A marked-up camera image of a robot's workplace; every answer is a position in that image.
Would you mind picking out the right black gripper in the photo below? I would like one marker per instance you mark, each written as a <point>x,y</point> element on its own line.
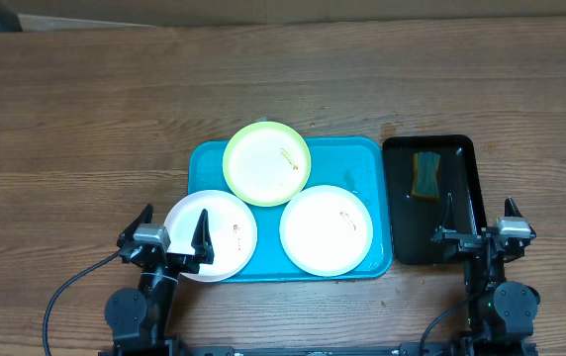
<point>477,238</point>

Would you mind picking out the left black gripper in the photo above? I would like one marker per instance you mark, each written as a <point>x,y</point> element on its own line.
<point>202,245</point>

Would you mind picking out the green yellow sponge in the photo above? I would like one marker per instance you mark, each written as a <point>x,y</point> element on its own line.
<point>425,175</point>

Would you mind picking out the yellow-green rimmed plate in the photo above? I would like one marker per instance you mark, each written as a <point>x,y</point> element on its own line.
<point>266,164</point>

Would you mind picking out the white round plate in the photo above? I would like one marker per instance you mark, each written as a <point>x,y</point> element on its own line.
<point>326,231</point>

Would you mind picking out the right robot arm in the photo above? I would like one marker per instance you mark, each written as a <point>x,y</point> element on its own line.
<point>500,312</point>

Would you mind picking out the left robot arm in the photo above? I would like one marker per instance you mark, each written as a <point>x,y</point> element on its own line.
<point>139,316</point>

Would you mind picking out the black rectangular water tray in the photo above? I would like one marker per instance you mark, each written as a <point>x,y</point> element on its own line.
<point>415,220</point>

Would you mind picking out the blue plastic tray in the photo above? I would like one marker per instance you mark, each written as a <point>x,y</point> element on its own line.
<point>353,163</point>

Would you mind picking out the white plate with red stain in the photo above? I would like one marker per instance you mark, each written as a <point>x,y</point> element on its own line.
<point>232,229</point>

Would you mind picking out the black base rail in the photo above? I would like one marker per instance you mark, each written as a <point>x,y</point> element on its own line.
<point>404,349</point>

